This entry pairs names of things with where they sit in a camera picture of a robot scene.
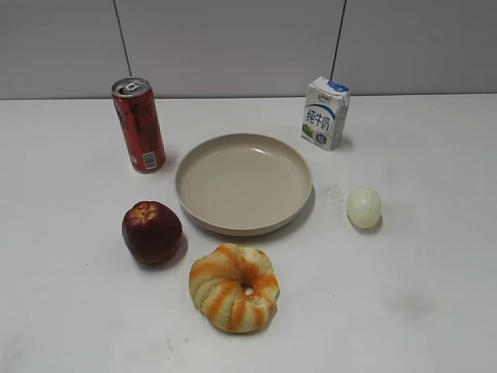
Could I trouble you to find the dark red apple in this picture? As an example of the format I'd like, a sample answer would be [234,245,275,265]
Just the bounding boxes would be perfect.
[122,200,183,266]

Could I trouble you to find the white blue milk carton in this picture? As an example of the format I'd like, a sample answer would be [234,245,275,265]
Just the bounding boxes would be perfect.
[301,77,350,152]

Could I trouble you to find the beige round plate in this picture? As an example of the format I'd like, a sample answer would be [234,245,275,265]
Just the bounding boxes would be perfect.
[175,133,314,237]

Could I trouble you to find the orange striped ring bread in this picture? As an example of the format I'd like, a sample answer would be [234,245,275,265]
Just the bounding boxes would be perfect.
[189,243,280,333]

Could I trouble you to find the red soda can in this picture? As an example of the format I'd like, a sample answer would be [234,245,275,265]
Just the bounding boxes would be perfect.
[112,77,166,173]

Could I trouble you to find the white egg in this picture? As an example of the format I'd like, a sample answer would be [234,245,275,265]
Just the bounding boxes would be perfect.
[346,186,382,229]

